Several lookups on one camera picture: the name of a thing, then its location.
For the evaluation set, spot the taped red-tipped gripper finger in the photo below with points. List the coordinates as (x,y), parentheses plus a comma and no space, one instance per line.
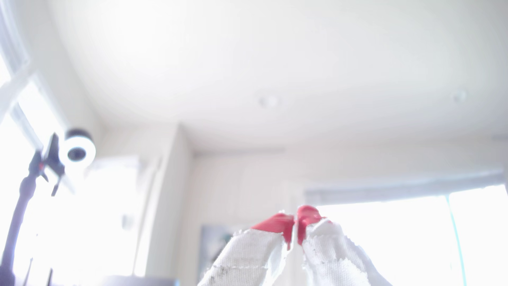
(250,254)
(333,258)

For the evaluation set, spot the framed wall picture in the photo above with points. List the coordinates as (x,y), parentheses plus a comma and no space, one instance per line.
(212,246)

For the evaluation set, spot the bright window with frame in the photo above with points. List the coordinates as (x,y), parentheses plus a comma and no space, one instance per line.
(416,238)
(79,222)

